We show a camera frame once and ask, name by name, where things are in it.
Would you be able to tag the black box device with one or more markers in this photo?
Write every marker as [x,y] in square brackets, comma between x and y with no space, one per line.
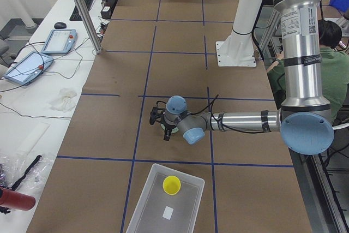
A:
[108,9]

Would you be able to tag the clear plastic bag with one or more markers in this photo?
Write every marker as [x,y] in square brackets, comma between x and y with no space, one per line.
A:
[23,172]

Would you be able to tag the green ceramic bowl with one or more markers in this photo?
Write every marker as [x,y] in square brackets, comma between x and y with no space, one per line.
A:
[169,129]

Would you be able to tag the teach pendant near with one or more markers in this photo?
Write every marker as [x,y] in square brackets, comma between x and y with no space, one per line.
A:
[29,68]

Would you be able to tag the teach pendant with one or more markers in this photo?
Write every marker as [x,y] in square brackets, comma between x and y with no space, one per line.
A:
[29,68]
[59,42]

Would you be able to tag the clear plastic box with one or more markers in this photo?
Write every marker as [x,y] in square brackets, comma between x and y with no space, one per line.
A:
[158,211]

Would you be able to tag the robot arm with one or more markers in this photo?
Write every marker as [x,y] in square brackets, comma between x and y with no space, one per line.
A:
[303,115]

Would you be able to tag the white crumpled tissue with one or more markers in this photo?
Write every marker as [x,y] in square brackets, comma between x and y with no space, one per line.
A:
[65,100]

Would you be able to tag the aluminium frame post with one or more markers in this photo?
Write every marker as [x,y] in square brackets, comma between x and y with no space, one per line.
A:
[87,21]

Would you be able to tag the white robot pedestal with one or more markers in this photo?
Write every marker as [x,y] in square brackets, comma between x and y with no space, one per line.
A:
[237,50]

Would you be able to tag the person in green shirt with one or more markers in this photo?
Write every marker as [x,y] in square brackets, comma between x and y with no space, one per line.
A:
[334,69]

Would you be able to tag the black computer mouse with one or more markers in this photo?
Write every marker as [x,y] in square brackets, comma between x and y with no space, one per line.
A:
[60,25]

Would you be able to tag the teach pendant far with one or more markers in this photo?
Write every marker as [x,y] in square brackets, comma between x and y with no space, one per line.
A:
[59,42]

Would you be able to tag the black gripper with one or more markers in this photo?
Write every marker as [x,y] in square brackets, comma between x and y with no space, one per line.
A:
[167,127]

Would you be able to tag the yellow plastic cup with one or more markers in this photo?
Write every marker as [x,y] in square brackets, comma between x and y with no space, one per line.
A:
[171,185]

